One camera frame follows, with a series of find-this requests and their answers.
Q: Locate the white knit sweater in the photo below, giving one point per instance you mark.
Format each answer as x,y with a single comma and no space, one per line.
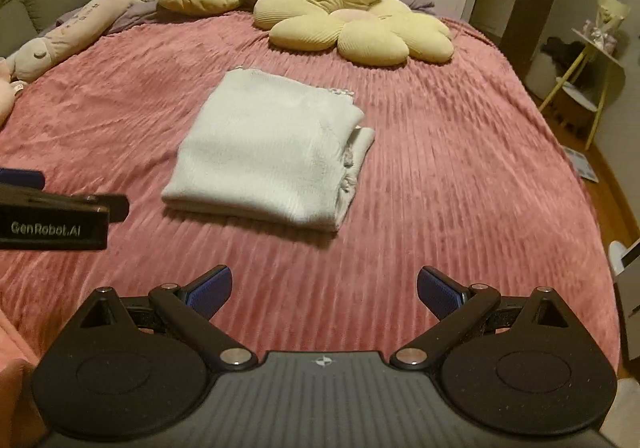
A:
270,152

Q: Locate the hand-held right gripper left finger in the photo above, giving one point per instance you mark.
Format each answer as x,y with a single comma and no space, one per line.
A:
212,293

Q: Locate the yellow-legged side table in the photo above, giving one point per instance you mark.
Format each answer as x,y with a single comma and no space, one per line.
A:
592,77

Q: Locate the white box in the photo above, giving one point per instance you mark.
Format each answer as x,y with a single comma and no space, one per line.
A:
625,263

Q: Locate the dark cloth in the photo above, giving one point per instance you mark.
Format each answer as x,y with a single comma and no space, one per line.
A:
562,50

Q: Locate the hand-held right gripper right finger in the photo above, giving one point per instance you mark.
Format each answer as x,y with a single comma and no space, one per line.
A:
440,290

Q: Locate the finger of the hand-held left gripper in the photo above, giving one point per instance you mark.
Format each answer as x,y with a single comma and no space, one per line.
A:
112,208
22,177

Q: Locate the yellow flower-shaped pillow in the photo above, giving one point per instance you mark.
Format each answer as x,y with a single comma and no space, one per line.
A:
350,17

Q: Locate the pink plush toy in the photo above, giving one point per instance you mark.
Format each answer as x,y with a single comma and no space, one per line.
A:
9,87

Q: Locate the booklet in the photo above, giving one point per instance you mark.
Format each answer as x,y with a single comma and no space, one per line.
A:
580,162

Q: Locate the long beige plush toy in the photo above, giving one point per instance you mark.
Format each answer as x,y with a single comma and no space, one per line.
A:
75,32

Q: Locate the pink ribbed blanket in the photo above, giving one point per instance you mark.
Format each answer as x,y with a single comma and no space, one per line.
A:
450,188

